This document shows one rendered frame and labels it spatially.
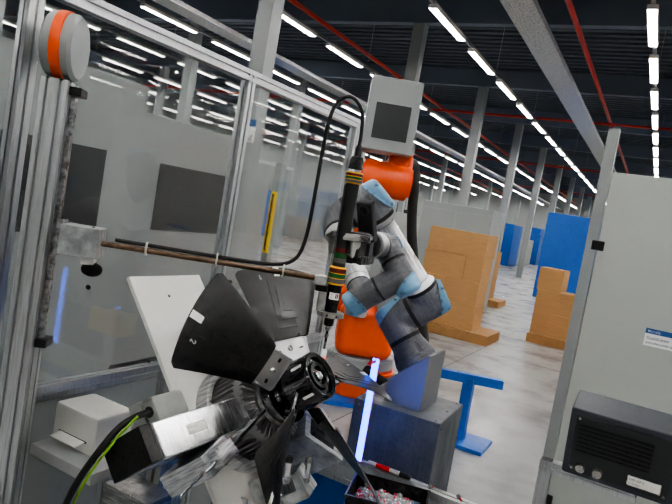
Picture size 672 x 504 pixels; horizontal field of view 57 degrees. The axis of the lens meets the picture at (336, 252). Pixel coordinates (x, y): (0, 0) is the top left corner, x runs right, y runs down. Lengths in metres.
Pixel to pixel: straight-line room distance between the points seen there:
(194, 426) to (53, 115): 0.77
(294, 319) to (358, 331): 3.76
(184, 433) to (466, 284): 8.27
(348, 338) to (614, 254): 2.79
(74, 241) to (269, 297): 0.49
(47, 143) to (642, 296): 2.54
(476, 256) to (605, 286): 6.29
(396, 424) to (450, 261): 7.48
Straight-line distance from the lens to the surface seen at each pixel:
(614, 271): 3.17
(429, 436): 2.08
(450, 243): 9.53
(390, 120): 5.38
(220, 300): 1.37
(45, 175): 1.59
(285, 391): 1.48
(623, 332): 3.18
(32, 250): 1.60
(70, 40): 1.57
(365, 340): 5.37
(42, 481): 2.05
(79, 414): 1.84
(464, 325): 9.48
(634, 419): 1.73
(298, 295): 1.65
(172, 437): 1.33
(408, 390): 2.13
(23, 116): 1.72
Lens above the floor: 1.62
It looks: 4 degrees down
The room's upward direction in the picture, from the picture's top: 10 degrees clockwise
